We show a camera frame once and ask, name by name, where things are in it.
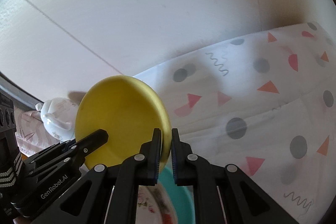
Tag white plate pink flowers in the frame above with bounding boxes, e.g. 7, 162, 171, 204
135, 182, 178, 223

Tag teal round plastic plate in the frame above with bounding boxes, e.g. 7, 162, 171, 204
158, 167, 195, 223

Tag yellow plastic bowl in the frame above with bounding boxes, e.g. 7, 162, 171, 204
75, 76, 171, 170

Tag pink striped bedding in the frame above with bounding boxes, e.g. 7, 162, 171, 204
14, 106, 57, 156

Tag patterned white tablecloth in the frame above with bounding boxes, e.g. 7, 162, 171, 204
137, 22, 335, 223

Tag white ceramic electric kettle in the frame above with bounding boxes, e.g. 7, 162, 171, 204
35, 98, 78, 142

